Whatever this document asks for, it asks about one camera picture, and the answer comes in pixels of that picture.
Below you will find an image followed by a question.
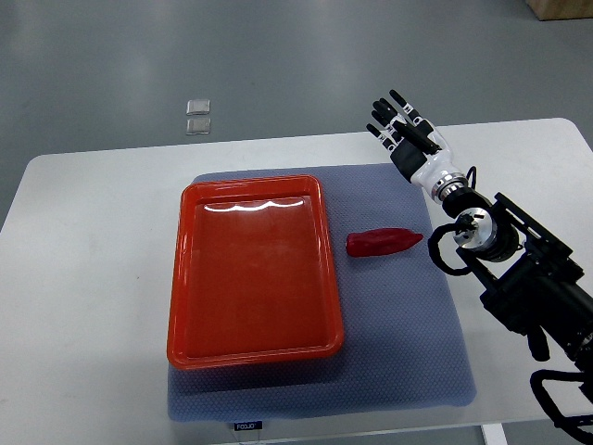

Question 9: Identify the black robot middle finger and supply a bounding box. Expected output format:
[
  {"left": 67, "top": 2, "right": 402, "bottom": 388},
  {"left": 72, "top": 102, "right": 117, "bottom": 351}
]
[{"left": 376, "top": 97, "right": 404, "bottom": 124}]

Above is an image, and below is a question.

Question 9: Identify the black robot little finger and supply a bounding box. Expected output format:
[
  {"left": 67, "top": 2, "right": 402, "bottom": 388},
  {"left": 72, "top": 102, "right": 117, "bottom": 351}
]
[{"left": 366, "top": 123, "right": 396, "bottom": 153}]

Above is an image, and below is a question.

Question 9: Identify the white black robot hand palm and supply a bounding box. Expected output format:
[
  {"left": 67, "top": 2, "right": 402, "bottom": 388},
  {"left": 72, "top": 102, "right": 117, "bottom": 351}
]
[{"left": 390, "top": 118, "right": 465, "bottom": 200}]

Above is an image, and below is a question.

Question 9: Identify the red pepper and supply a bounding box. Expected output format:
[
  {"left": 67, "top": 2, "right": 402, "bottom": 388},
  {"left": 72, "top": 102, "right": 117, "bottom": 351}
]
[{"left": 346, "top": 228, "right": 423, "bottom": 258}]

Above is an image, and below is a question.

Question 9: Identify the blue-grey textured mat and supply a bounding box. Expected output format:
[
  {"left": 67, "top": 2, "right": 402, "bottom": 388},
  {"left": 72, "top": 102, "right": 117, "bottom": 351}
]
[{"left": 168, "top": 163, "right": 475, "bottom": 422}]

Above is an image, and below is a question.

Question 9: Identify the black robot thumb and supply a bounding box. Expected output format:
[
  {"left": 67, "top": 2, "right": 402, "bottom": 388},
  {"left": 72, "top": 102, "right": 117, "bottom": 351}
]
[{"left": 392, "top": 120, "right": 441, "bottom": 154}]

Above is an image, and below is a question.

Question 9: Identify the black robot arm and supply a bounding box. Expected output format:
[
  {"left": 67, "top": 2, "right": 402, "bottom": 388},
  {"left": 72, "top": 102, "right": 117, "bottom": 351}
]
[{"left": 367, "top": 90, "right": 592, "bottom": 444}]

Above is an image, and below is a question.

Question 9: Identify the cardboard box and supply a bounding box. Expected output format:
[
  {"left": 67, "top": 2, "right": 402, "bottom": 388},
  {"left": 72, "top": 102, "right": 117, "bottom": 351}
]
[{"left": 525, "top": 0, "right": 593, "bottom": 21}]

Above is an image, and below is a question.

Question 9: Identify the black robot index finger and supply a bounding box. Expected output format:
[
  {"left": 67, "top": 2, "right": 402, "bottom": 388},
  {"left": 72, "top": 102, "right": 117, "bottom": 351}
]
[{"left": 389, "top": 89, "right": 423, "bottom": 121}]

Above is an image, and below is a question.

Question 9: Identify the upper metal floor plate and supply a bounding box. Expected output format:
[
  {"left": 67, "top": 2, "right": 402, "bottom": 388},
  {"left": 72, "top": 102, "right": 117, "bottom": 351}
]
[{"left": 186, "top": 98, "right": 210, "bottom": 116}]

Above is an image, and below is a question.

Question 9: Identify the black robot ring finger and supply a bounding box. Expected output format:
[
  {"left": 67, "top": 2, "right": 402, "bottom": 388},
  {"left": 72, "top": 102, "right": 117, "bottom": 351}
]
[{"left": 371, "top": 108, "right": 401, "bottom": 142}]

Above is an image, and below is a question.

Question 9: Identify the red plastic tray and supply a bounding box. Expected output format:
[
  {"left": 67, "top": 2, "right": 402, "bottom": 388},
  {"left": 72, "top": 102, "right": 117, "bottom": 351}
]
[{"left": 167, "top": 175, "right": 344, "bottom": 371}]

